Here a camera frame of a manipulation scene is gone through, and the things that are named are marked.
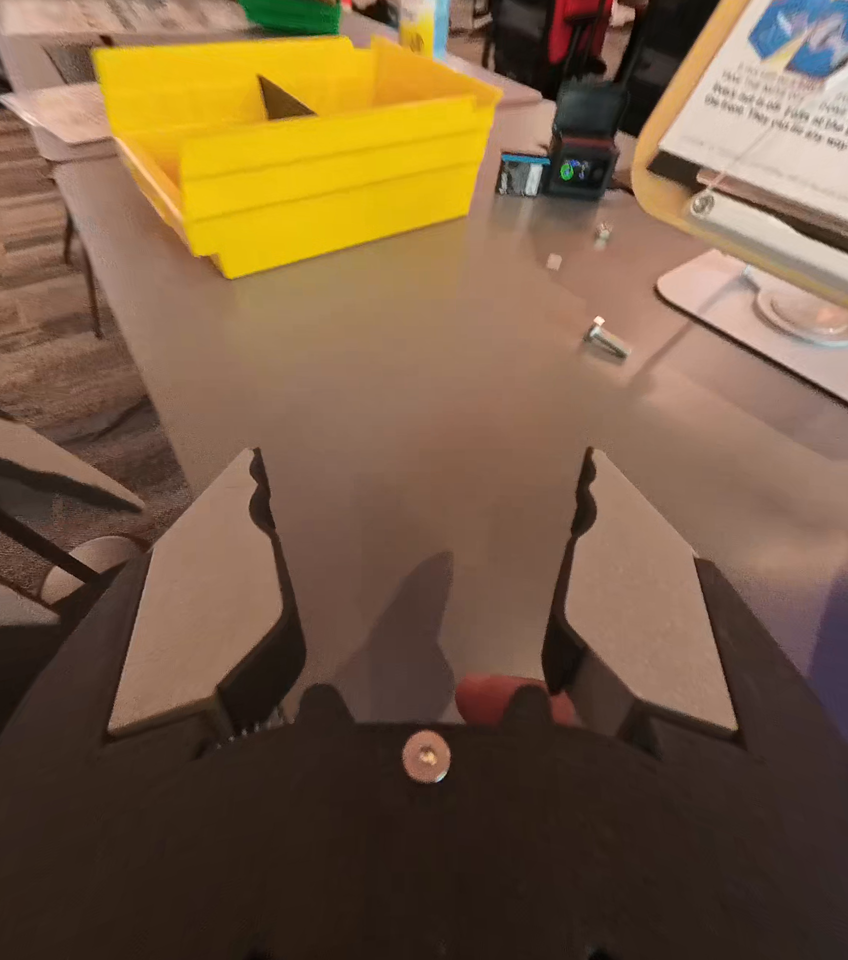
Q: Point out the small black screen device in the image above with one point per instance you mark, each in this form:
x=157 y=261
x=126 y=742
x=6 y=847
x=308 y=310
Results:
x=585 y=142

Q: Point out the red black bag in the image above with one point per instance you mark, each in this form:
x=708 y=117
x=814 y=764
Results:
x=551 y=37

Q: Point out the small blue-edged device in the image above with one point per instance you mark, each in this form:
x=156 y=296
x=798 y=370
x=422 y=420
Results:
x=523 y=175

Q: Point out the green plastic bin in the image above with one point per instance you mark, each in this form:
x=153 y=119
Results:
x=293 y=15

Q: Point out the silver hex bolt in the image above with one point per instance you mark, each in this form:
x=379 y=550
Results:
x=608 y=342

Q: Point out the small silver nut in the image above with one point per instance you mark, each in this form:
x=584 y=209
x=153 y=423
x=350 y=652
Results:
x=603 y=232

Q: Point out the yellow plastic bin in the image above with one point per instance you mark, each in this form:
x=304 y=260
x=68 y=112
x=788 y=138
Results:
x=319 y=195

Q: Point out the wooden document stand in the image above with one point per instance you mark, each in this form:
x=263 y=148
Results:
x=769 y=247

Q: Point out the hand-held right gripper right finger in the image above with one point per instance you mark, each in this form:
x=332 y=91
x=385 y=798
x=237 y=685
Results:
x=641 y=600

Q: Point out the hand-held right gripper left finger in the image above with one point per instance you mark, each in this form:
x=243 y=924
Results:
x=199 y=600

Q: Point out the blue white wipes canister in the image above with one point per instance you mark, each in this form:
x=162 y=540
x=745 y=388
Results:
x=424 y=26

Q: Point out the printed instruction sheet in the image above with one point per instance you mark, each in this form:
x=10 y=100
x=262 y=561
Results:
x=806 y=120

